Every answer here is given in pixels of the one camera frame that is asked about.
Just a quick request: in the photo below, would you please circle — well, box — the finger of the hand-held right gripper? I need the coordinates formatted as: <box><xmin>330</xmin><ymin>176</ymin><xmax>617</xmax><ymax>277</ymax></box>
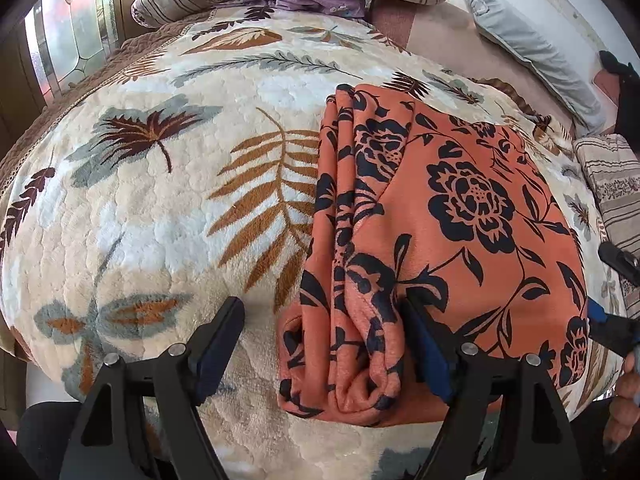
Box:
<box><xmin>586</xmin><ymin>297</ymin><xmax>640</xmax><ymax>359</ymax></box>
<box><xmin>598</xmin><ymin>241</ymin><xmax>640</xmax><ymax>288</ymax></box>

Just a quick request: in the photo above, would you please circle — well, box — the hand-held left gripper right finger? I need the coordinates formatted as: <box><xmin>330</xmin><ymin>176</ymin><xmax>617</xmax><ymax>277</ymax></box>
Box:
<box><xmin>400</xmin><ymin>300</ymin><xmax>583</xmax><ymax>480</ymax></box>

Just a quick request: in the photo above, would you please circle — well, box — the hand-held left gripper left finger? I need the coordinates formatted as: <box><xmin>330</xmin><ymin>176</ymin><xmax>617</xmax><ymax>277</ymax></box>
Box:
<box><xmin>59</xmin><ymin>296</ymin><xmax>246</xmax><ymax>480</ymax></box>

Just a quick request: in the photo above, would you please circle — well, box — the orange floral garment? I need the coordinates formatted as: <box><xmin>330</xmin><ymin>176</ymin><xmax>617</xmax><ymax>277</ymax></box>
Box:
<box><xmin>276</xmin><ymin>84</ymin><xmax>592</xmax><ymax>428</ymax></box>

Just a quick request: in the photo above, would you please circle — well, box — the person's right hand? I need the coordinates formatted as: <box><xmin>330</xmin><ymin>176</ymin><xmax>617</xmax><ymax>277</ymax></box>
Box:
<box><xmin>602</xmin><ymin>344</ymin><xmax>640</xmax><ymax>457</ymax></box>

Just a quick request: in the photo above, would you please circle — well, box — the black object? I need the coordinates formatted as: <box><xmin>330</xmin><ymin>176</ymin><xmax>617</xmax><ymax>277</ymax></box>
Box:
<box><xmin>598</xmin><ymin>50</ymin><xmax>640</xmax><ymax>153</ymax></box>

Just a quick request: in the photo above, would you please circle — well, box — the leaf print fleece blanket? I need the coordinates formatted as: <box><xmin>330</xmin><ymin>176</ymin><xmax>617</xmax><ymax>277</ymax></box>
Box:
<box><xmin>0</xmin><ymin>10</ymin><xmax>626</xmax><ymax>480</ymax></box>

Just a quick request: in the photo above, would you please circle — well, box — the grey pillow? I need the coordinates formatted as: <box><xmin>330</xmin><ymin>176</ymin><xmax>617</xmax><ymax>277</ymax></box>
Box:
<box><xmin>455</xmin><ymin>0</ymin><xmax>609</xmax><ymax>137</ymax></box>

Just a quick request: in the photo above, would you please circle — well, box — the pink bedsheet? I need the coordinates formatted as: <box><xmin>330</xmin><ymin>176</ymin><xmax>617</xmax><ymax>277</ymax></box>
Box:
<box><xmin>369</xmin><ymin>0</ymin><xmax>593</xmax><ymax>133</ymax></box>

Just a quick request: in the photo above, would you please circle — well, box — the patterned glass window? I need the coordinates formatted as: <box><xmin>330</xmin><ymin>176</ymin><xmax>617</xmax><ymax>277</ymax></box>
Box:
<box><xmin>25</xmin><ymin>0</ymin><xmax>122</xmax><ymax>97</ymax></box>

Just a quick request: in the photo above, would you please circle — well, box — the purple cloth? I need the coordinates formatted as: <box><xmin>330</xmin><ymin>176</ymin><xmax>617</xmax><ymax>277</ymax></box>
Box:
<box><xmin>260</xmin><ymin>0</ymin><xmax>373</xmax><ymax>18</ymax></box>

